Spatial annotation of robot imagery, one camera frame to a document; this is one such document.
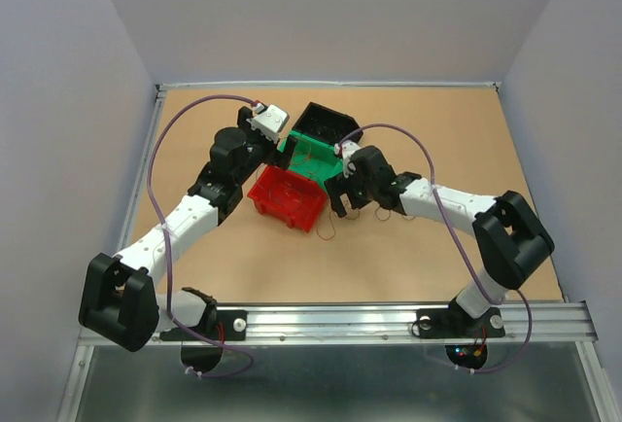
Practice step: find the aluminium rail frame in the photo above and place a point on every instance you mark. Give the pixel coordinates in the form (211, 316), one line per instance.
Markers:
(329, 311)

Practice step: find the green plastic bin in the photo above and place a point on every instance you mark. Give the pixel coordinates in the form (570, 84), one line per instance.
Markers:
(314, 159)

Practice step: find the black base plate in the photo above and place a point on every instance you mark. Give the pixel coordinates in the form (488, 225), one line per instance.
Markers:
(228, 325)
(446, 323)

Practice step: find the red plastic bin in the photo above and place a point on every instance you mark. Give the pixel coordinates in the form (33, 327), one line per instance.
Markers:
(293, 199)

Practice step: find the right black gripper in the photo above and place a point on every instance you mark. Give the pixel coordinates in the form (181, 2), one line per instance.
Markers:
(338, 187)

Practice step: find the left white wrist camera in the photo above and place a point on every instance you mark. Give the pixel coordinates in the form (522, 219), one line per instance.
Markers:
(269, 121)

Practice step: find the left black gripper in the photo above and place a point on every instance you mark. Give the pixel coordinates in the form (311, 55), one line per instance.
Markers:
(275, 157)

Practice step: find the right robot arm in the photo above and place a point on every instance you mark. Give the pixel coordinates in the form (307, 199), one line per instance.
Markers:
(512, 241)

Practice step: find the black plastic bin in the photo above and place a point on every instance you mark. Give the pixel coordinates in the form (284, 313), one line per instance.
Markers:
(324, 124)

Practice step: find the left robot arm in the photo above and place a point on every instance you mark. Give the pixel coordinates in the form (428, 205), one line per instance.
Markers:
(119, 299)

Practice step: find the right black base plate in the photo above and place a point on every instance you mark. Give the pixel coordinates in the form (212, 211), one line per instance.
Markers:
(446, 323)

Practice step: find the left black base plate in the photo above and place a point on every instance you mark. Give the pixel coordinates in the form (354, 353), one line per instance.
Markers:
(228, 325)

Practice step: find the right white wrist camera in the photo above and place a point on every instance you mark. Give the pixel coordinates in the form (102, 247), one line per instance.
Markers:
(345, 152)

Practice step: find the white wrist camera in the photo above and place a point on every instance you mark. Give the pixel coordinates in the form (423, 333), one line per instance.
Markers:
(269, 121)
(345, 152)

